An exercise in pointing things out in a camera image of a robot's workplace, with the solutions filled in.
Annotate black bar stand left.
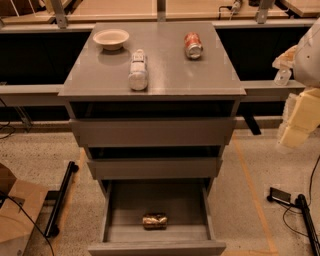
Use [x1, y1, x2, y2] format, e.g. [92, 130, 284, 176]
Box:
[45, 161, 79, 238]

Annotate orange soda can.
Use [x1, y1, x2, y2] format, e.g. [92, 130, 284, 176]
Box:
[142, 213, 168, 230]

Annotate brown cardboard box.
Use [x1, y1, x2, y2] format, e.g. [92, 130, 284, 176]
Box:
[0, 164, 48, 256]

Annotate grey metal rail shelf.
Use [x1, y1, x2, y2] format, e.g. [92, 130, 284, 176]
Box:
[0, 80, 305, 107]

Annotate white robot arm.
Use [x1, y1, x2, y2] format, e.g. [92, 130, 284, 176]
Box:
[272, 18, 320, 152]

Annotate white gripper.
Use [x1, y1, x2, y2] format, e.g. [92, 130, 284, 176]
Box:
[272, 45, 320, 148]

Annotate black cable right floor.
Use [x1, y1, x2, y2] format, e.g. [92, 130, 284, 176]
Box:
[281, 153, 320, 238]

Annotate black cable on box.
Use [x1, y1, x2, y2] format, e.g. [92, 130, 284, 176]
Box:
[0, 189, 56, 256]

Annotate black bar stand right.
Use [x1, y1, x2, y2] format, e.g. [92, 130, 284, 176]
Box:
[296, 194, 320, 256]

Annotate grey middle drawer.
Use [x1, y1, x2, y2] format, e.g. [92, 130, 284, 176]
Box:
[88, 157, 222, 180]

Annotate black bar stand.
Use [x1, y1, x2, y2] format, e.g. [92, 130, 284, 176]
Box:
[296, 194, 320, 256]
[45, 161, 79, 238]

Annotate grey drawer cabinet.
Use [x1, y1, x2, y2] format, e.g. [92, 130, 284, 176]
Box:
[58, 21, 247, 188]

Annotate clear sanitizer pump bottle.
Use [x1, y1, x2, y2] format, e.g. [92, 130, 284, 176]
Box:
[274, 67, 292, 86]

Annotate small black device on floor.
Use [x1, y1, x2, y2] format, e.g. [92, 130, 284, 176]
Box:
[267, 187, 291, 205]

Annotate grey open bottom drawer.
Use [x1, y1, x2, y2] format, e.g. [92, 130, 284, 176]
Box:
[88, 179, 226, 256]

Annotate white plug on back table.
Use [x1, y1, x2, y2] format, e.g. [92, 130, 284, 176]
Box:
[218, 0, 243, 18]

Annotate red soda can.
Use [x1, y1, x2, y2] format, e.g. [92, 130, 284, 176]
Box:
[184, 32, 203, 60]

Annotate white plastic bottle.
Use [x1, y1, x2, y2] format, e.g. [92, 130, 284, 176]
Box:
[128, 49, 148, 91]

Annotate beige paper bowl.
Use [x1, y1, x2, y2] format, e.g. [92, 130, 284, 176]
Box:
[93, 29, 129, 51]

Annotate grey top drawer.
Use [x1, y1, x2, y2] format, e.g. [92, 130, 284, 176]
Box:
[70, 118, 235, 147]

